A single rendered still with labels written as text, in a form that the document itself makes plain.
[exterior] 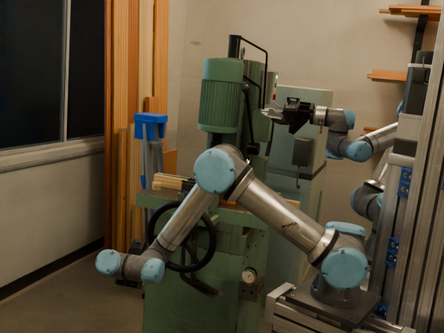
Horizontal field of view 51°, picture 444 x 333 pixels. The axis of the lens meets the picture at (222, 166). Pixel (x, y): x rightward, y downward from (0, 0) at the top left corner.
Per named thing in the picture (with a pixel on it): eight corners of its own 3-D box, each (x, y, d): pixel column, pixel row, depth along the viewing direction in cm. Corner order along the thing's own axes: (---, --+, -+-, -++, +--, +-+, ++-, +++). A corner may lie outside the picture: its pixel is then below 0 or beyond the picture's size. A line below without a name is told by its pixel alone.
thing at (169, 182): (153, 185, 220) (154, 174, 219) (154, 184, 222) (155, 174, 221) (277, 207, 203) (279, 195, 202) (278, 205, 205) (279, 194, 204)
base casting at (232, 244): (147, 236, 205) (148, 217, 204) (193, 205, 259) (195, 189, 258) (245, 257, 193) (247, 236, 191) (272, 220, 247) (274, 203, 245)
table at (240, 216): (123, 211, 196) (124, 197, 195) (154, 195, 225) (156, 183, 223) (263, 238, 179) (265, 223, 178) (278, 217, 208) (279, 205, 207)
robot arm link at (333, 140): (335, 162, 173) (339, 132, 171) (320, 156, 183) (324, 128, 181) (353, 162, 175) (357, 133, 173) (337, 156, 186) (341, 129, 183)
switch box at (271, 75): (258, 104, 225) (261, 70, 222) (262, 103, 235) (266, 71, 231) (270, 105, 223) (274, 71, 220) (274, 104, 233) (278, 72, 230)
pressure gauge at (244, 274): (239, 286, 189) (241, 267, 187) (242, 282, 192) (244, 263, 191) (254, 289, 187) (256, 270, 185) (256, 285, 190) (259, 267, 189)
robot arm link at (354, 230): (359, 261, 144) (365, 219, 141) (361, 279, 131) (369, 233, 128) (319, 254, 146) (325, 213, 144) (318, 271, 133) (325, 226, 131)
